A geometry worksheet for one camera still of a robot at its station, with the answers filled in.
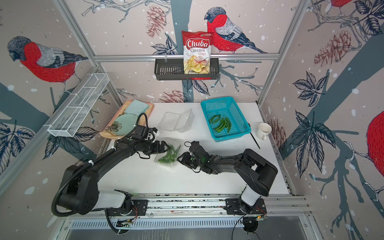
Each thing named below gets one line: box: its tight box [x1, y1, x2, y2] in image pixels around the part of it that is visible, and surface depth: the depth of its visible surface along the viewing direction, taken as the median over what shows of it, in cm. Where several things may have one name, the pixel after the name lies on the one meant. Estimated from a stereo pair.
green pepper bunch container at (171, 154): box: [158, 144, 181, 163], surface depth 91 cm
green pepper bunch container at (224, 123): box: [209, 114, 232, 133], surface depth 109 cm
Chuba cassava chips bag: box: [182, 30, 214, 74], surface depth 87 cm
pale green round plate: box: [112, 113, 139, 136], surface depth 110 cm
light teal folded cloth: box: [124, 99, 150, 117], surface depth 121 cm
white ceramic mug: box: [257, 122, 272, 141], surface depth 96 cm
